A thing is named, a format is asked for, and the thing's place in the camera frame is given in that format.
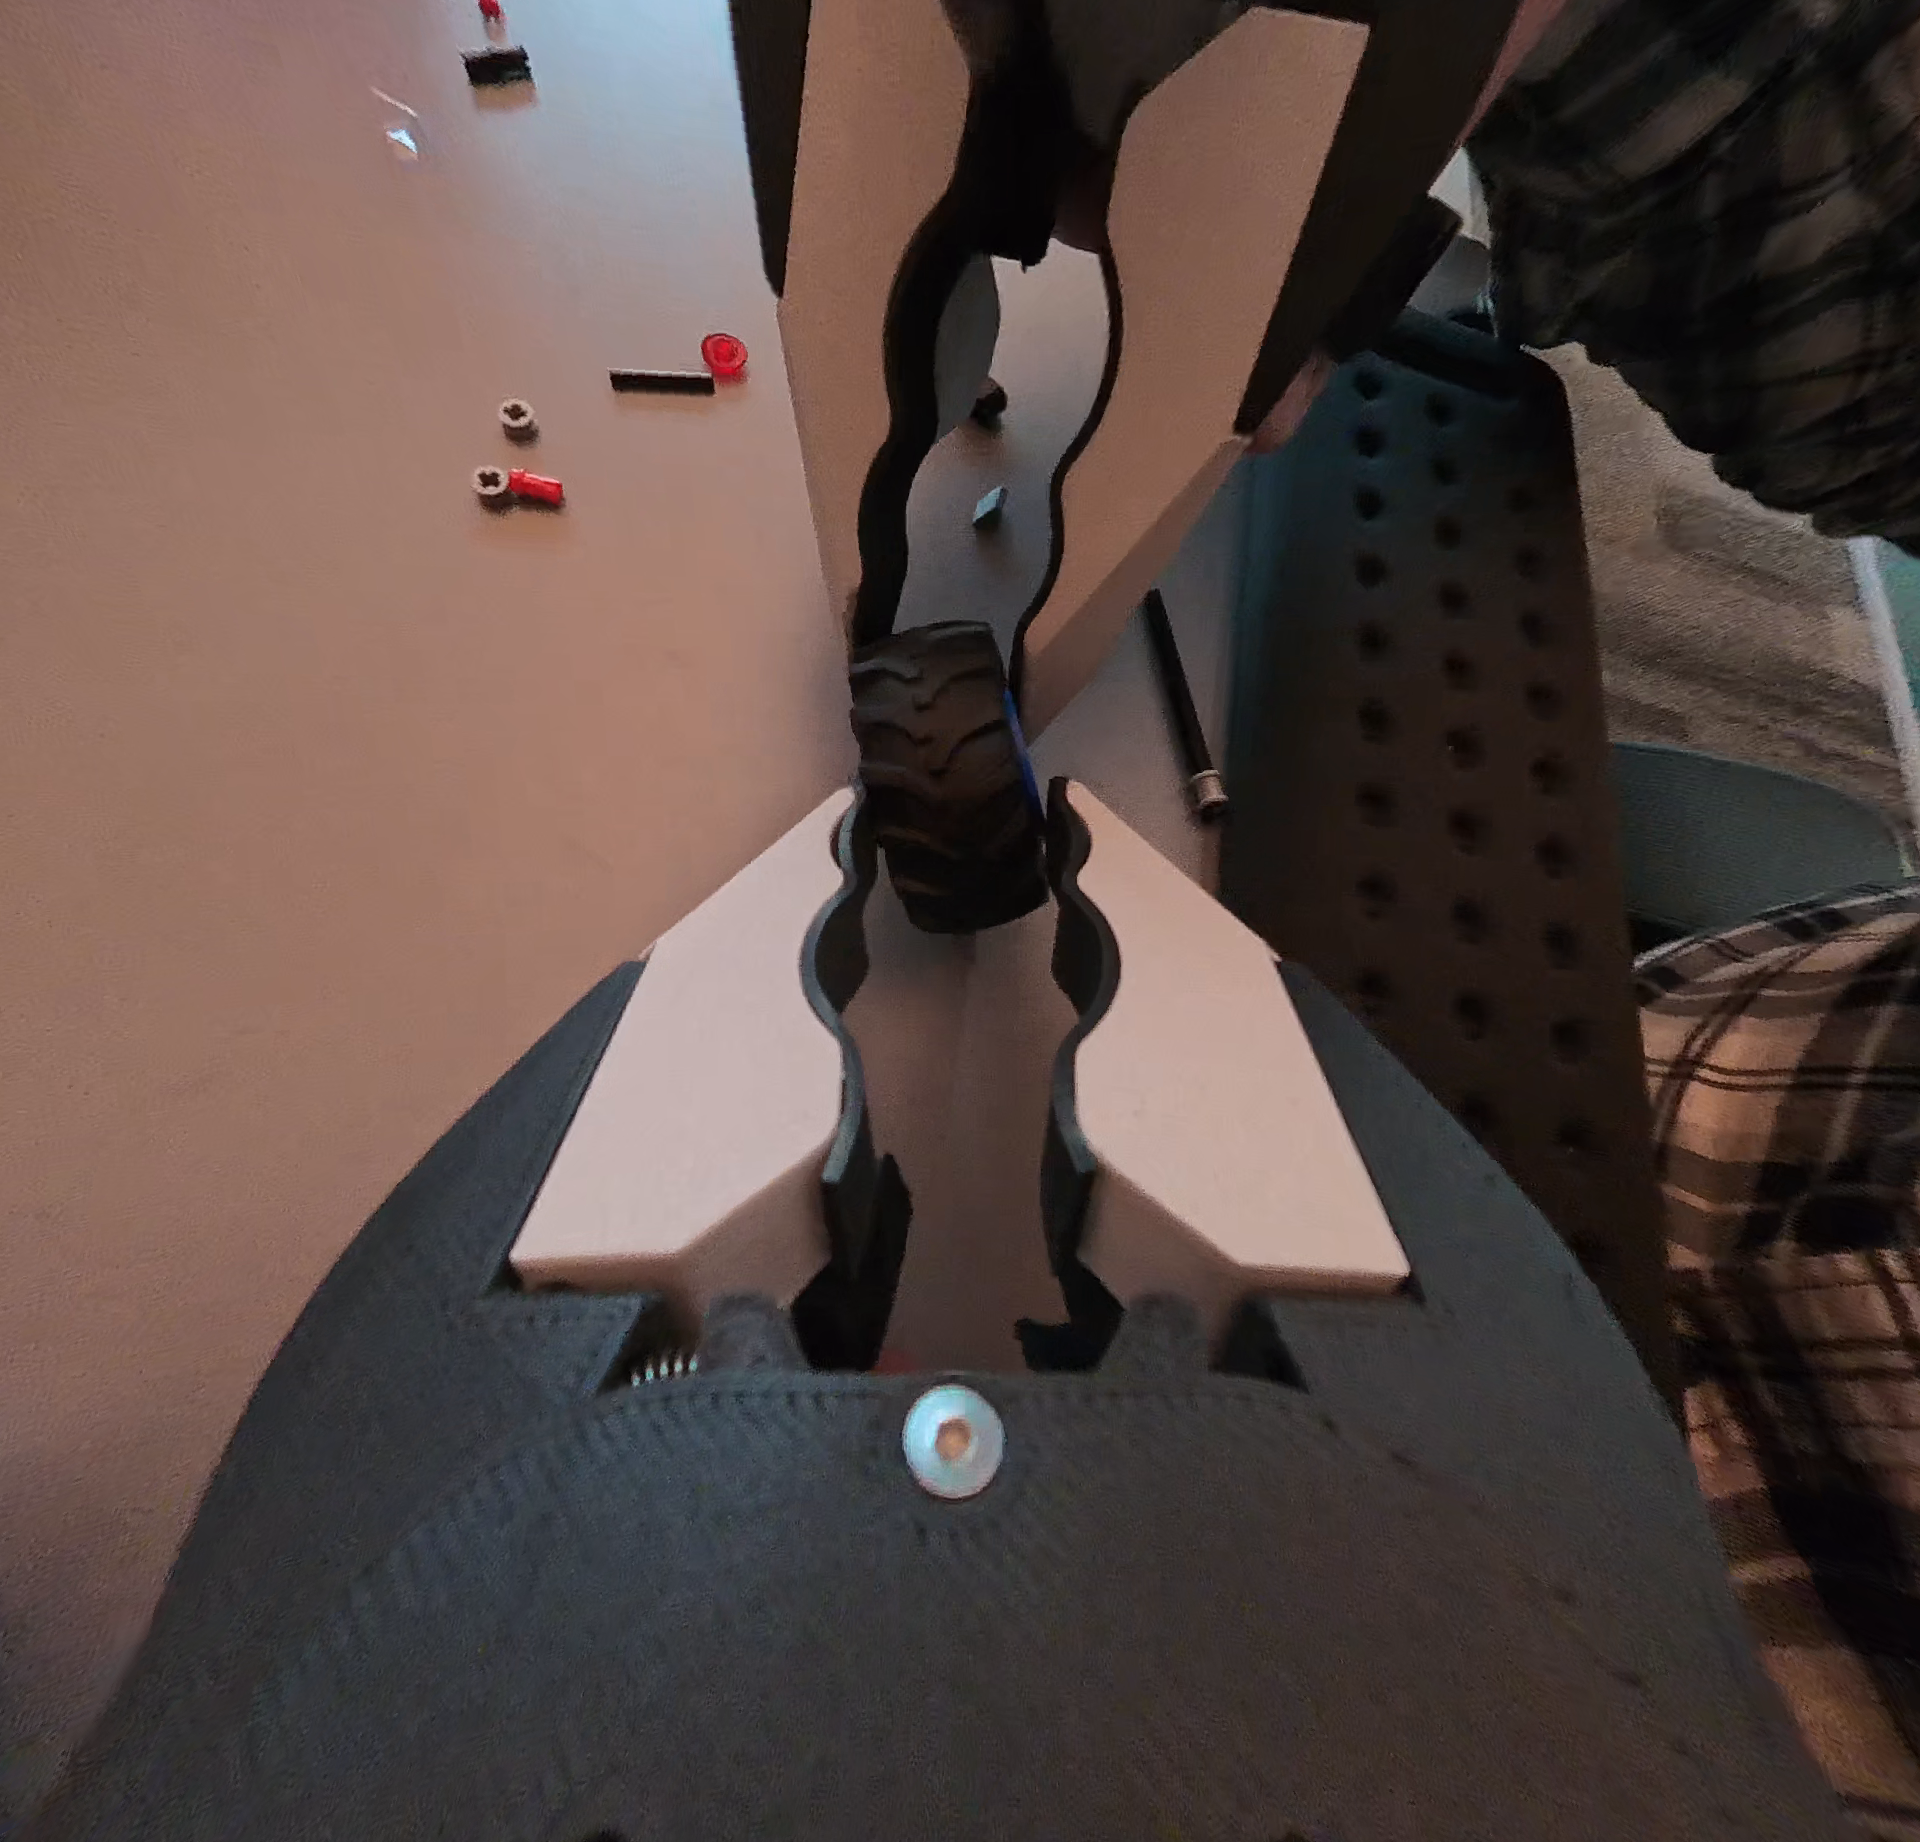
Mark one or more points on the small grey toy bush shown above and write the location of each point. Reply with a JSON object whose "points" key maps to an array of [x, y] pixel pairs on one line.
{"points": [[517, 418], [491, 484]]}

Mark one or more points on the person's right hand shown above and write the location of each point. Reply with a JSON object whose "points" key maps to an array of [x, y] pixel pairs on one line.
{"points": [[1287, 409]]}

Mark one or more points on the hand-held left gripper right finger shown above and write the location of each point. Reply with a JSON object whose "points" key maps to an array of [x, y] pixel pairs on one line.
{"points": [[1230, 1123]]}

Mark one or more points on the small pale toy piece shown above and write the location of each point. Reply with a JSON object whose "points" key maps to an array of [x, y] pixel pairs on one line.
{"points": [[400, 125]]}

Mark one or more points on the short black toy connector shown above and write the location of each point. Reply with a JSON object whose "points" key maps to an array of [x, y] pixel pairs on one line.
{"points": [[497, 66]]}

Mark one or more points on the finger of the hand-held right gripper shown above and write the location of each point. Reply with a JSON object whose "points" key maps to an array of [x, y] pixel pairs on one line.
{"points": [[1215, 222], [856, 147]]}

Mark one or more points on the grey desk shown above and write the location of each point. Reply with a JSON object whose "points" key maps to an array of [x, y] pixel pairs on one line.
{"points": [[376, 749]]}

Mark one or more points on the black toy axle grey end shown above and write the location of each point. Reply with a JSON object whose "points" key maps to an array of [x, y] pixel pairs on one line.
{"points": [[1185, 703]]}

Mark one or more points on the teal chair seat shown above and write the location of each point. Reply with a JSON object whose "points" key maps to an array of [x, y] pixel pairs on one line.
{"points": [[1740, 837]]}

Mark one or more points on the blue toy wheel rim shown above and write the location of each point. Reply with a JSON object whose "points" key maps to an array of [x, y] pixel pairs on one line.
{"points": [[1022, 749]]}

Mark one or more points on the black toy tire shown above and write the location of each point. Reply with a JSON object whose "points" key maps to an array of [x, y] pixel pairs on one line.
{"points": [[945, 792]]}

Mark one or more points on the small red toy disc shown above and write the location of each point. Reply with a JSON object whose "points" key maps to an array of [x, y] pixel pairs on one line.
{"points": [[724, 353]]}

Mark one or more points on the small black toy piece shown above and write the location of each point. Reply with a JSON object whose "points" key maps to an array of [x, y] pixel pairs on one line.
{"points": [[988, 505]]}

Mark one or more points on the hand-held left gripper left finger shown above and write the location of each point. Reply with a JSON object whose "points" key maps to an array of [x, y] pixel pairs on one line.
{"points": [[690, 1123]]}

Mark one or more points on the small black toy connector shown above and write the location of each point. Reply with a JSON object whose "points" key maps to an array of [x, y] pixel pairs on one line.
{"points": [[988, 404]]}

